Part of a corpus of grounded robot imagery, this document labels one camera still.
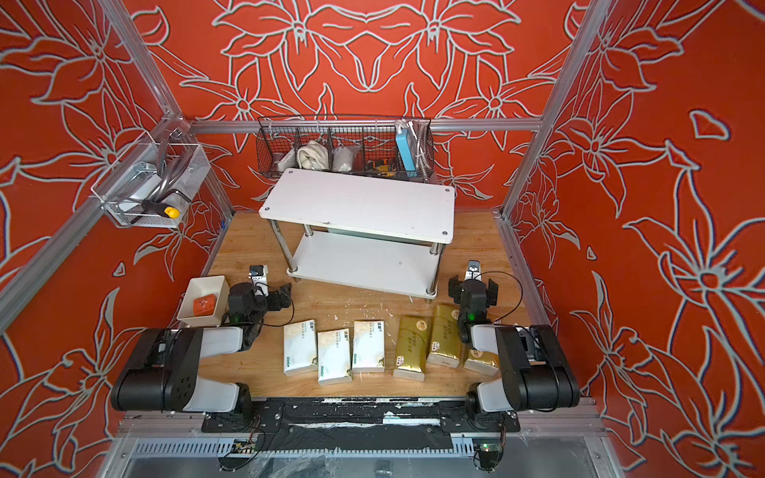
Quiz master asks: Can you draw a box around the white tissue pack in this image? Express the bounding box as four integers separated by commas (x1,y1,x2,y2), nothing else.
283,320,318,376
352,321,386,374
317,329,353,386

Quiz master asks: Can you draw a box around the gold tissue pack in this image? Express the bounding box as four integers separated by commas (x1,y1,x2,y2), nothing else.
426,304,463,368
463,347,500,376
392,316,432,382

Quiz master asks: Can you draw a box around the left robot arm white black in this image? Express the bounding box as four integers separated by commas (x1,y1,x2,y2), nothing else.
110,282,294,416

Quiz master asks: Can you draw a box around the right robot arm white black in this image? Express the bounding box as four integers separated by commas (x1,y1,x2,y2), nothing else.
448,273,581,415

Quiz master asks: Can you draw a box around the white two-tier shelf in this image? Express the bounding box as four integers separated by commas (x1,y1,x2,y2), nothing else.
259,168,455,300

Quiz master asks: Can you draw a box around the white square tray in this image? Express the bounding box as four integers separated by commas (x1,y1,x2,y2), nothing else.
177,276,230,328

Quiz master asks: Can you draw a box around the orange block in tray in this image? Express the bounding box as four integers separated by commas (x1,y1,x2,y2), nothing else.
192,294,217,317

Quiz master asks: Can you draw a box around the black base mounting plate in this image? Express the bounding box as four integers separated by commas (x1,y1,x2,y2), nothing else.
201,398,520,434

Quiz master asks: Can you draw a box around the white cloth roll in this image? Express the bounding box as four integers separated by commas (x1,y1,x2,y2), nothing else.
296,141,330,171

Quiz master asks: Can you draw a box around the blue box in basket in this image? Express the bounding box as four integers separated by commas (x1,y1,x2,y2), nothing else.
394,121,416,177

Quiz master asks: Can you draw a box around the white cup in basket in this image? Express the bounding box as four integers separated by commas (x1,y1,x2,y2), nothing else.
332,145,361,173

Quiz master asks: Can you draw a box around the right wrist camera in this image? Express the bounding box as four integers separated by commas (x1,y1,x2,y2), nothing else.
464,260,481,280

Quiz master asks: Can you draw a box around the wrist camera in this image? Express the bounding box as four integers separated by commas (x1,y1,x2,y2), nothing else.
464,260,481,280
248,265,269,297

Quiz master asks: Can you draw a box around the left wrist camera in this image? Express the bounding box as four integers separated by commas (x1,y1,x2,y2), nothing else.
248,265,269,297

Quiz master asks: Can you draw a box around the yellow handled tool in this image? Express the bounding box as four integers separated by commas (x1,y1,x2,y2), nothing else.
131,200,180,225

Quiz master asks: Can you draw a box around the clear plastic wall bin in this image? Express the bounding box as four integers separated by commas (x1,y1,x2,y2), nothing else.
91,133,210,229

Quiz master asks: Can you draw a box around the black wire basket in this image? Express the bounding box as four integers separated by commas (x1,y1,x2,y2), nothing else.
255,115,436,183

